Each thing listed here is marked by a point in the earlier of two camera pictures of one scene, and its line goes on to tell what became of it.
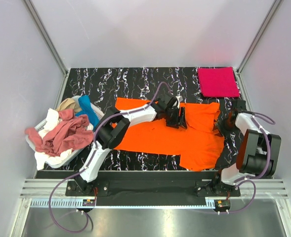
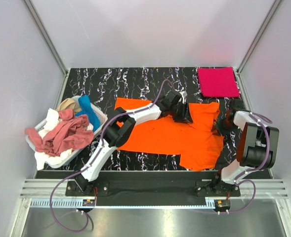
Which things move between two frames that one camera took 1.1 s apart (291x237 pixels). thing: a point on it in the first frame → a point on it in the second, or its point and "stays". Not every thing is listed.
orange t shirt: [199, 145] stays
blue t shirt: [87, 109] stays
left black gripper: [176, 118] → [183, 112]
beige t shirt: [68, 103] stays
